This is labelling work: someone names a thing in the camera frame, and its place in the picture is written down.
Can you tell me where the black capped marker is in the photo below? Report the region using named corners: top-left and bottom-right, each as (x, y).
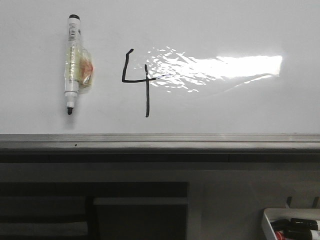
top-left (283, 228), bottom-right (320, 240)
top-left (290, 218), bottom-right (320, 231)

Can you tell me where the black capped marker upper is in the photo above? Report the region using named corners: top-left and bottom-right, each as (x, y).
top-left (290, 218), bottom-right (320, 231)

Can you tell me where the white whiteboard marker with tape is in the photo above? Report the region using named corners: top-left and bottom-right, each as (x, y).
top-left (64, 14), bottom-right (94, 116)

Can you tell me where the white marker tray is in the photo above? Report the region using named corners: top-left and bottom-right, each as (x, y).
top-left (261, 208), bottom-right (320, 240)

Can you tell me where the black capped marker lower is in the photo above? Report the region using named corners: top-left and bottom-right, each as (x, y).
top-left (283, 228), bottom-right (320, 240)

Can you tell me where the red capped marker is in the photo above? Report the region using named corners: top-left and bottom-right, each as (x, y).
top-left (274, 231), bottom-right (286, 240)

